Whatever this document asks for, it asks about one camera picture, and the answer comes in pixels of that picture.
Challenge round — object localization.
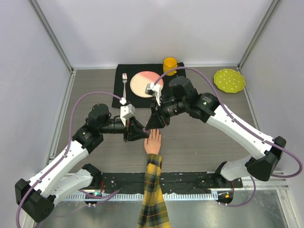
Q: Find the white slotted cable duct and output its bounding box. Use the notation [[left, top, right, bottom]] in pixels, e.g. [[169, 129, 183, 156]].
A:
[[64, 191, 218, 202]]

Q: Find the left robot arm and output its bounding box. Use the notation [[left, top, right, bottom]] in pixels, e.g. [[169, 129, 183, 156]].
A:
[[15, 104, 150, 223]]

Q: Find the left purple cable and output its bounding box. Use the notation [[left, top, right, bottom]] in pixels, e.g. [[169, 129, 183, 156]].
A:
[[15, 92, 128, 228]]

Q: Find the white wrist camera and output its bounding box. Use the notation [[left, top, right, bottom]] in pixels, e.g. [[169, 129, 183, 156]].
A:
[[120, 104, 135, 127], [145, 83, 162, 106]]

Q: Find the purple nail polish bottle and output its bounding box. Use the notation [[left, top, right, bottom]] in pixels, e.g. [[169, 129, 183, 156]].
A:
[[143, 128, 151, 134]]

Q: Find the mannequin hand with painted nails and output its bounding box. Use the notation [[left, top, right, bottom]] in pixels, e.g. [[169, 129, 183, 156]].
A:
[[144, 129, 162, 155]]

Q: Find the pink cream plate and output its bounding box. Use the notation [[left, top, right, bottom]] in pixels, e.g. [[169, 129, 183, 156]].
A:
[[130, 71, 160, 98]]

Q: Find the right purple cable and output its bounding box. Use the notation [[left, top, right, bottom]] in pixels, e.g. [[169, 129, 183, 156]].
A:
[[154, 66, 304, 207]]

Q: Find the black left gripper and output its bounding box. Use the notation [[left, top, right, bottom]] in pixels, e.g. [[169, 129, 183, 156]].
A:
[[100, 116, 149, 143]]

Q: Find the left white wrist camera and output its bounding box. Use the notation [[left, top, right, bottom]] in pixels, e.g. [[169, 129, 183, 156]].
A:
[[120, 104, 135, 127]]

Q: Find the yellow plaid sleeve forearm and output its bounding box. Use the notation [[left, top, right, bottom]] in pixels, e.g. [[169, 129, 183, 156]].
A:
[[137, 154, 171, 228]]

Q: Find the yellow mug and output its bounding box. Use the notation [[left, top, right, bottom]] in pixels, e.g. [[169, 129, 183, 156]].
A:
[[163, 57, 180, 76]]

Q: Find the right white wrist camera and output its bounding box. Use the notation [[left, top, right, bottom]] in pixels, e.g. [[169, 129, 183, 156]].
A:
[[145, 83, 162, 106]]

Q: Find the green polka dot plate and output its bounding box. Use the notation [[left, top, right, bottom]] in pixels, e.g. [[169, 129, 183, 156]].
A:
[[213, 68, 246, 94]]

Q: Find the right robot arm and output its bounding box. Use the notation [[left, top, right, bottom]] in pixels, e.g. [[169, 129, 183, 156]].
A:
[[145, 76, 286, 188]]

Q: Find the silver fork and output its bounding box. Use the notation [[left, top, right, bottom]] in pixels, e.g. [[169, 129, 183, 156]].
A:
[[122, 73, 127, 99]]

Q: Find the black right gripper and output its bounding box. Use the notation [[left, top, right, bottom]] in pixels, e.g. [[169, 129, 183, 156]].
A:
[[146, 97, 187, 131]]

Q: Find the purple cable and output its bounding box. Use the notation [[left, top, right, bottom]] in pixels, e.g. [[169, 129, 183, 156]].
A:
[[15, 92, 128, 228], [154, 66, 304, 207]]

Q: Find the black placemat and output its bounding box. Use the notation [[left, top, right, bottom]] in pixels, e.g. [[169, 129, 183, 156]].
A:
[[111, 62, 188, 109]]

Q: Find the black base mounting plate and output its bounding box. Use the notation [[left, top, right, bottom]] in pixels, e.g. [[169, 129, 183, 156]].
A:
[[83, 171, 243, 194]]

